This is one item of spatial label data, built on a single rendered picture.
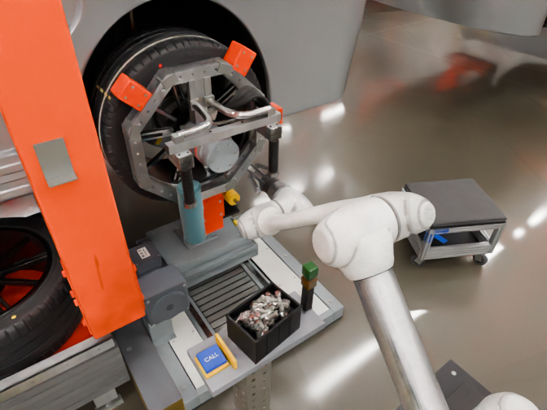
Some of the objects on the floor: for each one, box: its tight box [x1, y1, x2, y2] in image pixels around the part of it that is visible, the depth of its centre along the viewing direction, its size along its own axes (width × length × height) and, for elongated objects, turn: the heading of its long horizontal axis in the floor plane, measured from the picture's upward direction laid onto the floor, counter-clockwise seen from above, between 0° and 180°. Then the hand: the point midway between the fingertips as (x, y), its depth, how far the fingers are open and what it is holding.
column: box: [233, 361, 272, 410], centre depth 151 cm, size 10×10×42 cm
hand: (248, 166), depth 182 cm, fingers closed
